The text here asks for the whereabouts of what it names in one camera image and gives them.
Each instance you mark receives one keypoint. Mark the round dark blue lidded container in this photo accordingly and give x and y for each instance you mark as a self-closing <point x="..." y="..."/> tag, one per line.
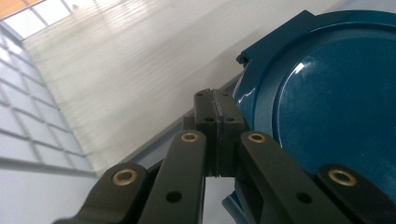
<point x="330" y="102"/>

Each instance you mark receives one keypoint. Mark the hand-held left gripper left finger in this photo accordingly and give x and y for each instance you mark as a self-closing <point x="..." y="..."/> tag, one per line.
<point x="204" y="124"/>

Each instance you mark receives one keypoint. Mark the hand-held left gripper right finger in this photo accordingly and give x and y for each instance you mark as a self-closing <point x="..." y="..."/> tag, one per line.
<point x="229" y="118"/>

